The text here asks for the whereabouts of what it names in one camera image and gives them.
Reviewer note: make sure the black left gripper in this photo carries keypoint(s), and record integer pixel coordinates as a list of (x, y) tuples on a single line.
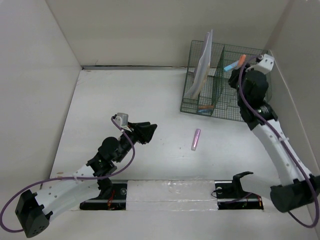
[(142, 131)]

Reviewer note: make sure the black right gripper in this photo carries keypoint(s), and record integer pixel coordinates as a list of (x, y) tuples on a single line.
[(235, 75)]

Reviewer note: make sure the light blue marker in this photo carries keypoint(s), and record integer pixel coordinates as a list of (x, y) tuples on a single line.
[(230, 66)]

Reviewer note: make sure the orange clear marker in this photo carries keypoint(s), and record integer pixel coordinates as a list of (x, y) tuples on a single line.
[(241, 61)]

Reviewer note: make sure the clear purple-zip document pouch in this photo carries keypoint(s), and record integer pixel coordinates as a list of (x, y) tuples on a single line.
[(203, 67)]

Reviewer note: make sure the blue capsule marker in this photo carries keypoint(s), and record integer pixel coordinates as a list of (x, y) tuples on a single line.
[(204, 111)]

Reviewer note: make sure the orange capsule marker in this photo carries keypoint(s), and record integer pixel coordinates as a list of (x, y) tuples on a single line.
[(206, 107)]

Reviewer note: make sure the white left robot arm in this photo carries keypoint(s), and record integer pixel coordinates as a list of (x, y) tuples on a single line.
[(35, 210)]

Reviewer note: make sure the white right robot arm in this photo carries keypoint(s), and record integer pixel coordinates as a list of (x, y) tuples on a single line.
[(295, 185)]

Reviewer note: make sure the pink purple marker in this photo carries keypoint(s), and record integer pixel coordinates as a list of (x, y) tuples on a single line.
[(195, 139)]

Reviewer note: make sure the green wire mesh organizer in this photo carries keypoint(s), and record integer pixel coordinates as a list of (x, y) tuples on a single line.
[(216, 90)]

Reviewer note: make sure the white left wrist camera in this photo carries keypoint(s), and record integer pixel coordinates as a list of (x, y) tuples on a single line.
[(120, 120)]

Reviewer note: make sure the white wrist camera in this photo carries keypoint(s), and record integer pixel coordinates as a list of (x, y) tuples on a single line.
[(265, 64), (120, 120)]

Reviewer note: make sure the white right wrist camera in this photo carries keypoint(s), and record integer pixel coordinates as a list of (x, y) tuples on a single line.
[(265, 64)]

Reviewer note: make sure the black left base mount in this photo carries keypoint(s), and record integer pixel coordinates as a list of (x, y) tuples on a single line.
[(114, 200)]

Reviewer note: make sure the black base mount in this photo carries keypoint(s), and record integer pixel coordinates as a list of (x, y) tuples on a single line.
[(114, 200), (231, 196)]

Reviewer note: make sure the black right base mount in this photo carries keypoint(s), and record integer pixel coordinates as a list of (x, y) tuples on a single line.
[(231, 196)]

